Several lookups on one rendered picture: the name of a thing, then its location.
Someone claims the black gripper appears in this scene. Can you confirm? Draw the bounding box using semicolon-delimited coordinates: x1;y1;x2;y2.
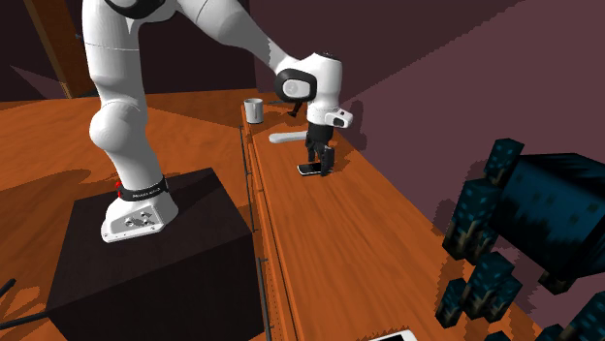
304;121;336;178

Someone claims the grey mug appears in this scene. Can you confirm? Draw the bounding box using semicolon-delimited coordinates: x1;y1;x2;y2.
242;97;265;125

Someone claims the wooden chest of drawers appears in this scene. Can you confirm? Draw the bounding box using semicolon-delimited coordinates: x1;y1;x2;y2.
239;91;545;341

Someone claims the white flat tablet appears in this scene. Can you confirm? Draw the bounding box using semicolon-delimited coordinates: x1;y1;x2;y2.
367;329;421;341

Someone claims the dark robot stand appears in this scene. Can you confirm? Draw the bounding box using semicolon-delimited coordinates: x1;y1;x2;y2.
46;167;266;341

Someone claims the dark blue blocky figure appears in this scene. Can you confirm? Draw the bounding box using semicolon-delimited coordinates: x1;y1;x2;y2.
433;138;605;341

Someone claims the brown wooden door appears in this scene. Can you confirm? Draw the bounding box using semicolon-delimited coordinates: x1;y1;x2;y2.
22;0;97;101

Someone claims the white long handle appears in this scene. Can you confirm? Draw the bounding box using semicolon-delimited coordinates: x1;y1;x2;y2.
268;131;309;144

